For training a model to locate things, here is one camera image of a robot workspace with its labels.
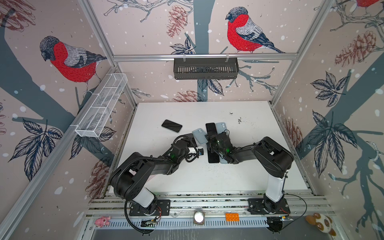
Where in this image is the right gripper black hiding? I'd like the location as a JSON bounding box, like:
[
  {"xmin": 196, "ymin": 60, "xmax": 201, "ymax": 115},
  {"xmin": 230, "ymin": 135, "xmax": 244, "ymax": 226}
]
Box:
[{"xmin": 204, "ymin": 133, "xmax": 227, "ymax": 156}]

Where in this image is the grey-blue phone case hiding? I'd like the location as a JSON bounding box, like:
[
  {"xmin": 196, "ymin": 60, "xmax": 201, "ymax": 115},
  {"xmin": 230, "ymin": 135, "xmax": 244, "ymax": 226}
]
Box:
[{"xmin": 215, "ymin": 122, "xmax": 227, "ymax": 134}]

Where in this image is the black phone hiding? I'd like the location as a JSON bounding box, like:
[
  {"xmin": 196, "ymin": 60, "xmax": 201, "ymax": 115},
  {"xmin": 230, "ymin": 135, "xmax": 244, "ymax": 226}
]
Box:
[
  {"xmin": 206, "ymin": 123, "xmax": 217, "ymax": 137},
  {"xmin": 161, "ymin": 120, "xmax": 183, "ymax": 133}
]

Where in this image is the light-blue phone case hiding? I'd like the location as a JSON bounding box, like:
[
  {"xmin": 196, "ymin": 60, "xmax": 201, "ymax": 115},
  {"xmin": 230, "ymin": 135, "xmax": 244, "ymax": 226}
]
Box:
[
  {"xmin": 220, "ymin": 158, "xmax": 228, "ymax": 164},
  {"xmin": 192, "ymin": 128, "xmax": 208, "ymax": 145}
]

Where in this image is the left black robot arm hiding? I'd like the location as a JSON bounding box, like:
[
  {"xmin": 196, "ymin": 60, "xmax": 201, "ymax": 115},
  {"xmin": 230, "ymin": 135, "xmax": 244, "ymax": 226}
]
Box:
[{"xmin": 109, "ymin": 134, "xmax": 204, "ymax": 236}]

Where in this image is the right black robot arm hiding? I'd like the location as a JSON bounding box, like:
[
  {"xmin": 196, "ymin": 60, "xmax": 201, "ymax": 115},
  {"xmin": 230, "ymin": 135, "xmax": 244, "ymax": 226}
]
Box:
[{"xmin": 206, "ymin": 132, "xmax": 294, "ymax": 215}]

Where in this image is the round silver button light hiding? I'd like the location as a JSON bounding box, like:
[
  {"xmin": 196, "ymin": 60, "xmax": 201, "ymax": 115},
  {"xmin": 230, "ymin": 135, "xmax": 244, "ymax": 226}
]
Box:
[{"xmin": 193, "ymin": 211, "xmax": 205, "ymax": 226}]

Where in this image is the orange toy brick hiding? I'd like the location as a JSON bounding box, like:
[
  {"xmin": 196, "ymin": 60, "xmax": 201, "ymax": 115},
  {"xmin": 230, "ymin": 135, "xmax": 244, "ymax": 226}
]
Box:
[{"xmin": 225, "ymin": 213, "xmax": 240, "ymax": 222}]

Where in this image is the pink plush toy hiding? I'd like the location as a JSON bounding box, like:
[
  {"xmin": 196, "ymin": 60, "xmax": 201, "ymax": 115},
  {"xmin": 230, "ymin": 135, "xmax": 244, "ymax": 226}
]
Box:
[{"xmin": 95, "ymin": 216, "xmax": 111, "ymax": 228}]

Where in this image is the brown white plush toy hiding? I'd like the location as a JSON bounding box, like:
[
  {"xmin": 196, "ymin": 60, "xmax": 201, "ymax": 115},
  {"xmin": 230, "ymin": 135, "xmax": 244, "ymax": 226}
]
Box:
[{"xmin": 305, "ymin": 213, "xmax": 337, "ymax": 237}]

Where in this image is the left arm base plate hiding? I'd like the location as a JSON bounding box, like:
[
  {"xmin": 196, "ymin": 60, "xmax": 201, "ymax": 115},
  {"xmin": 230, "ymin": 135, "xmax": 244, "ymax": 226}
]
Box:
[{"xmin": 129, "ymin": 199, "xmax": 171, "ymax": 217}]

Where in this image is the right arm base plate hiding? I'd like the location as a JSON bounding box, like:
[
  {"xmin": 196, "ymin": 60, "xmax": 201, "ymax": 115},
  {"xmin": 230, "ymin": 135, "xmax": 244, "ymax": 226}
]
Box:
[{"xmin": 247, "ymin": 198, "xmax": 291, "ymax": 215}]

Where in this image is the black wall basket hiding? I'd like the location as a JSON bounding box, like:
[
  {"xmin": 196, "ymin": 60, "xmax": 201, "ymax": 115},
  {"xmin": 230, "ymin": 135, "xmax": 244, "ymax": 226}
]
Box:
[{"xmin": 174, "ymin": 58, "xmax": 239, "ymax": 80}]

